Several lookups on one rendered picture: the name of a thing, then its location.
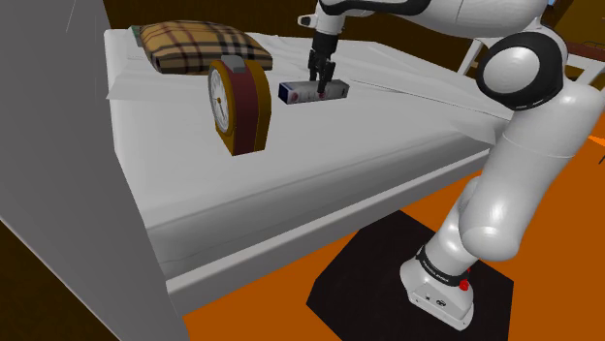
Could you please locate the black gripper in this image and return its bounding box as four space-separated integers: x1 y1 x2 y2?
307 30 340 95

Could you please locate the blue and grey long box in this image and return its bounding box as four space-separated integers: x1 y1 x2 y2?
277 78 351 107

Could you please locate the brown and maroon mantel clock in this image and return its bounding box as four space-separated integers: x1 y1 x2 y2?
207 54 273 158

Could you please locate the white bed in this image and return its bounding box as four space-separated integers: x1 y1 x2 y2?
0 0 518 341

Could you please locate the tan plaid pillow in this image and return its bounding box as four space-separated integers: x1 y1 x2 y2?
138 19 274 76

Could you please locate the black robot stand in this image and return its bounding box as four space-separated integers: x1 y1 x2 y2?
305 209 516 341

